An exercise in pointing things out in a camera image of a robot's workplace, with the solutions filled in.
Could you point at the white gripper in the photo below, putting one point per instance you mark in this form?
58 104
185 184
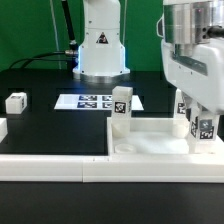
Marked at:
200 77

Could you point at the white square table top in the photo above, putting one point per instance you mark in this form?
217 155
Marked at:
158 136

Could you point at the white sheet with AprilTags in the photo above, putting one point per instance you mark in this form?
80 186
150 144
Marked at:
83 102

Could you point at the white thin pole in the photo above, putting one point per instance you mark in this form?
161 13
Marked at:
54 25

